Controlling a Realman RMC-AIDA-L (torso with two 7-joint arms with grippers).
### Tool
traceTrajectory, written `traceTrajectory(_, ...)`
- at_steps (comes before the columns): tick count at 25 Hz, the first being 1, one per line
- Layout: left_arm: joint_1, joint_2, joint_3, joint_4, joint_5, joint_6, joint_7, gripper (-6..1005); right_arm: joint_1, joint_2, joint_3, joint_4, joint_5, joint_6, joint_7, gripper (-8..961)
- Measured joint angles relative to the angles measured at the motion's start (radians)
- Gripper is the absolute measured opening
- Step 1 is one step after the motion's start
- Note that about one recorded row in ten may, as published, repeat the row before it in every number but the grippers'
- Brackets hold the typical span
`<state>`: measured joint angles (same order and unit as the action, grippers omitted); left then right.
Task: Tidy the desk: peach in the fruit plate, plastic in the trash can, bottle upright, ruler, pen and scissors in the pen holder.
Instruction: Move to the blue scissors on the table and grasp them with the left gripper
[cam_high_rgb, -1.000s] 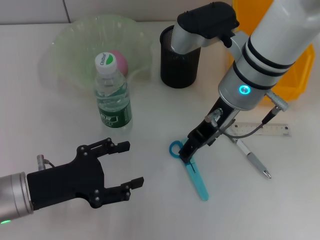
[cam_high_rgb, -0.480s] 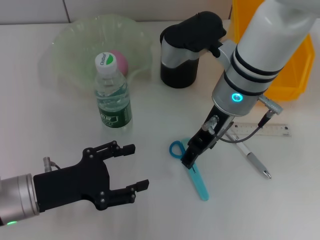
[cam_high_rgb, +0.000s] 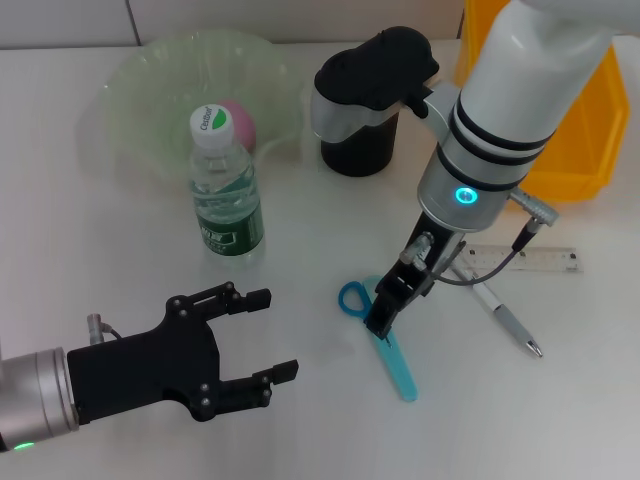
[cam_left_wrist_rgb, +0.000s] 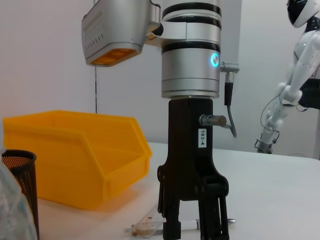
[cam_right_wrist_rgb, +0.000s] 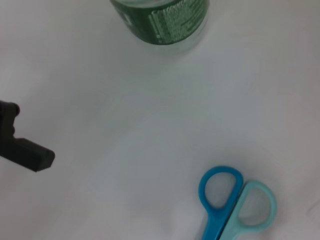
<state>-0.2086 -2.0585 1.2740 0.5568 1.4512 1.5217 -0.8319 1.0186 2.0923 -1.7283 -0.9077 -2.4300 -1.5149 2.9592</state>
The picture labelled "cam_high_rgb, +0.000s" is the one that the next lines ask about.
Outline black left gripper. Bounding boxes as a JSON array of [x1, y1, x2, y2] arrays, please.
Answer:
[[66, 281, 301, 426]]

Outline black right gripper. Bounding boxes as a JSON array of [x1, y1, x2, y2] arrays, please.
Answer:
[[363, 213, 467, 338]]

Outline clear green-label water bottle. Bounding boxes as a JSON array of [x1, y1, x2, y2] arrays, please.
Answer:
[[188, 103, 265, 261]]

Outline pink toy peach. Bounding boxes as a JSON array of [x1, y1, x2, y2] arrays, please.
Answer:
[[217, 98, 257, 151]]

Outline blue scissors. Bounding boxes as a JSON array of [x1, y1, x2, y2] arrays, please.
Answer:
[[338, 274, 419, 404]]

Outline white grey ballpoint pen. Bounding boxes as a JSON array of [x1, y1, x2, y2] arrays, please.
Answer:
[[452, 267, 545, 359]]

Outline black mesh pen holder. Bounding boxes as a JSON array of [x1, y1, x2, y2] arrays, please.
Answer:
[[318, 49, 401, 177]]

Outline transparent plastic ruler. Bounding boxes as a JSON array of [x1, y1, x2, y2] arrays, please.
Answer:
[[452, 243, 579, 274]]

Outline translucent green fruit plate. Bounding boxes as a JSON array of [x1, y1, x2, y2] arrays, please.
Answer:
[[74, 29, 309, 194]]

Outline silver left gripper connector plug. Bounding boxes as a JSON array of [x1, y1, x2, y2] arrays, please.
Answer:
[[85, 313, 124, 347]]

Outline yellow plastic bin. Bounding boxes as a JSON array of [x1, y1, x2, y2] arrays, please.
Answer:
[[453, 0, 630, 204]]

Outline grey right arm cable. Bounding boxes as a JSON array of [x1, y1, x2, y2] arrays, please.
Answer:
[[430, 185, 561, 287]]

